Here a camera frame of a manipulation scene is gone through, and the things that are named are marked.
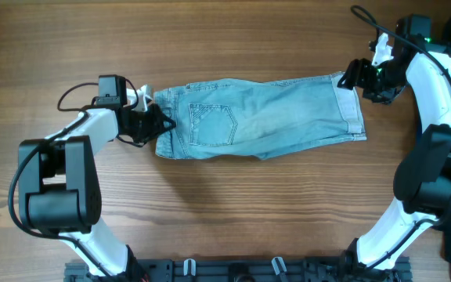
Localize right black cable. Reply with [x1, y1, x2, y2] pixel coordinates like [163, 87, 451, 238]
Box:
[349, 4, 451, 271]

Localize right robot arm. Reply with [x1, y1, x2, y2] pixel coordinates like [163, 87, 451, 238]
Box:
[336, 5, 451, 281]

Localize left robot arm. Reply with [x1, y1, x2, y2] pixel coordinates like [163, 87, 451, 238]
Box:
[8, 74, 176, 281]

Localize black cable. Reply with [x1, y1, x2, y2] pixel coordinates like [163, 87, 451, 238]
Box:
[7, 78, 140, 280]
[349, 4, 451, 271]

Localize left black cable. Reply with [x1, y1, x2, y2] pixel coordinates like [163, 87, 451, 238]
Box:
[7, 78, 140, 280]

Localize light blue denim shorts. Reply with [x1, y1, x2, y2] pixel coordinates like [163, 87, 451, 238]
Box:
[155, 72, 366, 160]

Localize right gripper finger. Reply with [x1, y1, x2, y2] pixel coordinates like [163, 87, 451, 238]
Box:
[337, 70, 357, 89]
[363, 89, 401, 105]

